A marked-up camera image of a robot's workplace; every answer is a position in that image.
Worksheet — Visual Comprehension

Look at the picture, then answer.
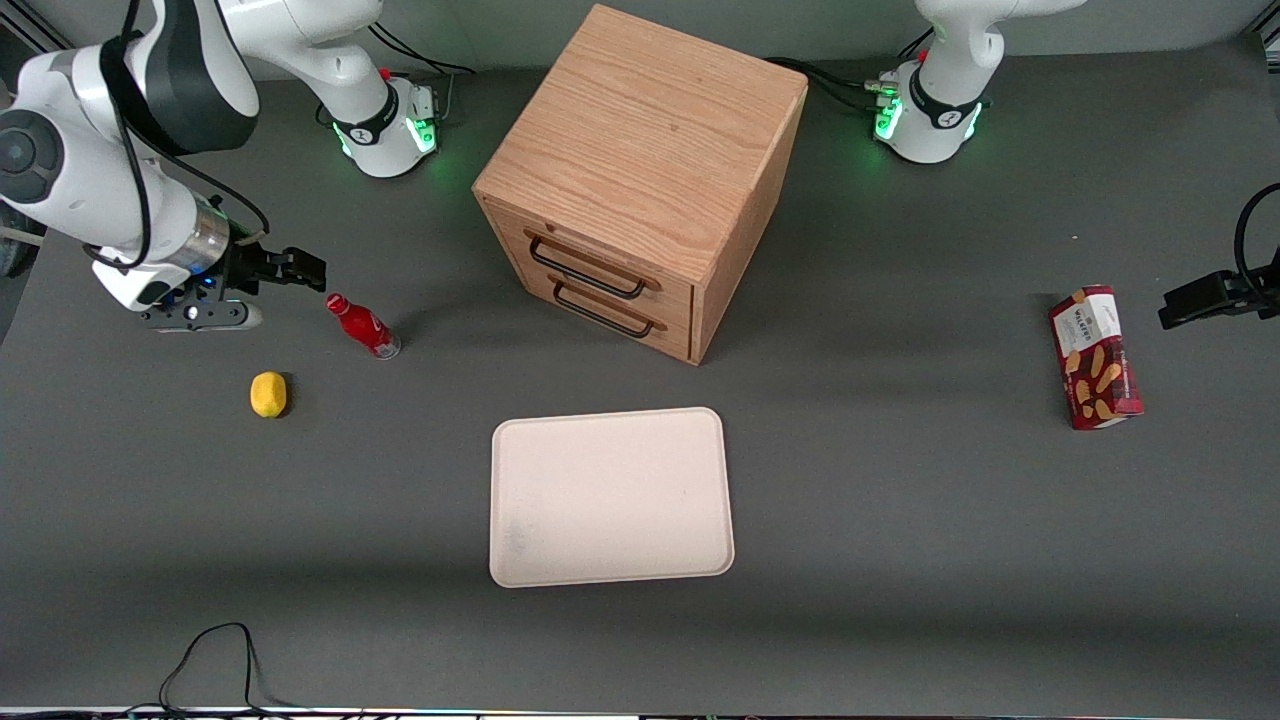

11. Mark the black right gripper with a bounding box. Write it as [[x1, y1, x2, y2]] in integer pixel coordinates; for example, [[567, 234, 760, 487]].
[[204, 221, 329, 302]]

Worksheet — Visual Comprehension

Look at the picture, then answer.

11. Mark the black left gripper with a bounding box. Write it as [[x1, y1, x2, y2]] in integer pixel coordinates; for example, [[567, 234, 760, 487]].
[[1159, 267, 1280, 330]]

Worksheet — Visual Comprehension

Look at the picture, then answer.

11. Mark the red coke bottle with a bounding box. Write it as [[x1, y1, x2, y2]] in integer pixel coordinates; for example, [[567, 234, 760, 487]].
[[326, 293, 402, 360]]

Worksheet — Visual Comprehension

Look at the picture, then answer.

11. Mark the beige plastic tray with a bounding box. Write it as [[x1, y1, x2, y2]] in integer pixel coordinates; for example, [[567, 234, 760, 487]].
[[489, 406, 736, 589]]

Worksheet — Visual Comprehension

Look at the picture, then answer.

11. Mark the yellow lemon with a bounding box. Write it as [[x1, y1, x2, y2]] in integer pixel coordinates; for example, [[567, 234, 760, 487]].
[[250, 371, 289, 419]]

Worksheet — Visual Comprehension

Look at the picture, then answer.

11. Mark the red cookie box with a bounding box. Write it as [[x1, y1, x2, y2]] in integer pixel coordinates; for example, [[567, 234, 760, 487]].
[[1048, 285, 1144, 431]]

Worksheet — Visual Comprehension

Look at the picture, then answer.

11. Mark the wooden drawer cabinet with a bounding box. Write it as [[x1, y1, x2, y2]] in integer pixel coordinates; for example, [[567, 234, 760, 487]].
[[472, 3, 809, 366]]

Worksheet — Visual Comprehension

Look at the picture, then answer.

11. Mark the black looped gripper cable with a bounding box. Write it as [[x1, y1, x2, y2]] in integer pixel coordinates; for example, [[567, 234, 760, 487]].
[[1234, 183, 1280, 293]]

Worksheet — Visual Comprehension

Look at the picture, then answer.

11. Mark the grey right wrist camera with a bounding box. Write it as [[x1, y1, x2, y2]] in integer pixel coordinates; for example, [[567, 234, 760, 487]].
[[138, 298, 264, 333]]

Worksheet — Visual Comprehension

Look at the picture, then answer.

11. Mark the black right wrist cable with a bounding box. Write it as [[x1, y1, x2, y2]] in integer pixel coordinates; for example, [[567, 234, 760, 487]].
[[83, 0, 271, 273]]

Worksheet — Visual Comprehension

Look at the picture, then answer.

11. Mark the black right arm base cable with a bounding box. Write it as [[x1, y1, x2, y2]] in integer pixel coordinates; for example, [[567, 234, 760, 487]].
[[368, 16, 477, 79]]

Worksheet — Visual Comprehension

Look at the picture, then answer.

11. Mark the black arm base cable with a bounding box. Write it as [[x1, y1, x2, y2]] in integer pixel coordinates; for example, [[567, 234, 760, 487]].
[[368, 16, 477, 79], [765, 56, 898, 113]]

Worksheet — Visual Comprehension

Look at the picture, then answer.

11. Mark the black wire drawer handle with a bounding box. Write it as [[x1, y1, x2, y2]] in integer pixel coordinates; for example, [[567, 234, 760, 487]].
[[526, 231, 662, 300], [549, 277, 667, 339]]

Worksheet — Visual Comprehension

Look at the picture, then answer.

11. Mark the thin black table-edge cable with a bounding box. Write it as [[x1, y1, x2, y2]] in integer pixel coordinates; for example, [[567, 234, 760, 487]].
[[120, 622, 301, 717]]

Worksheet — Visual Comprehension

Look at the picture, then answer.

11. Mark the black left arm base cable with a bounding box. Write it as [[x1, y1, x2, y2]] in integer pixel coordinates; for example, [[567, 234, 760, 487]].
[[765, 56, 898, 113]]

